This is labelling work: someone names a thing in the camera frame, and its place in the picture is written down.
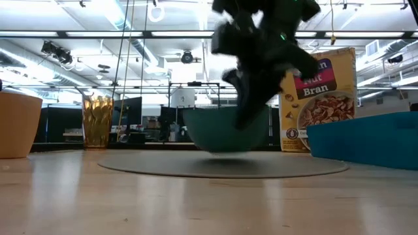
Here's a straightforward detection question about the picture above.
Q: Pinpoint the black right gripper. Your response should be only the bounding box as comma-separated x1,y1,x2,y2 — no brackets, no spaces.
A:
210,21,321,131

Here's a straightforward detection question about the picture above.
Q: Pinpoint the yellow bran cereal box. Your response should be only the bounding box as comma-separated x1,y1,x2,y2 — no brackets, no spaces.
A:
278,47,358,153

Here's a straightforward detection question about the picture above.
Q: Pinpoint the teal bowl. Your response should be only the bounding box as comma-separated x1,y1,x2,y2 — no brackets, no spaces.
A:
182,106,270,154

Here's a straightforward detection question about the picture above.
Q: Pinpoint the amber faceted glass tumbler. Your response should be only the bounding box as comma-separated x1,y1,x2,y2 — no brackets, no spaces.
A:
81,94,114,150

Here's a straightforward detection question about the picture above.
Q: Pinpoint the orange plastic cup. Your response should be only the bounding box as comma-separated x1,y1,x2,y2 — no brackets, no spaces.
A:
0,90,44,160

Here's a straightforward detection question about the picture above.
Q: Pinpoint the blue plastic tray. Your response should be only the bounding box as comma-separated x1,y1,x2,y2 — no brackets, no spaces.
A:
306,111,418,171

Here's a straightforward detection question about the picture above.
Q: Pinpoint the grey round placemat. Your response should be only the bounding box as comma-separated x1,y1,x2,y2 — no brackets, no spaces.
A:
97,149,349,180

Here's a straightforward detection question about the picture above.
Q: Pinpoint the black computer monitor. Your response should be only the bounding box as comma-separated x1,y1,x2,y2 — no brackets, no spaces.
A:
112,96,143,127

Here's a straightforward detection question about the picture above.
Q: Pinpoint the black room divider panel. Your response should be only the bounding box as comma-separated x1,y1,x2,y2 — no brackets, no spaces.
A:
34,104,83,144

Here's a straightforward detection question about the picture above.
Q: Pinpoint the black ceiling light cluster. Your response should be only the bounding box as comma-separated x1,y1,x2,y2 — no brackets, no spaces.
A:
40,40,73,65

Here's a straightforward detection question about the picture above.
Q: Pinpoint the yellow cable with connector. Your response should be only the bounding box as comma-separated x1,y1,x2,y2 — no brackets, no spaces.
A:
329,0,337,46

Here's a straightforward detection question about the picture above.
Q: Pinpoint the black aluminium table frame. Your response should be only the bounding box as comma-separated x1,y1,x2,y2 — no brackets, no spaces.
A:
31,140,282,153

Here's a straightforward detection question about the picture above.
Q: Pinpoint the black hanging cable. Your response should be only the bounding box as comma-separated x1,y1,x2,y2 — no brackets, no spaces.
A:
112,0,131,99

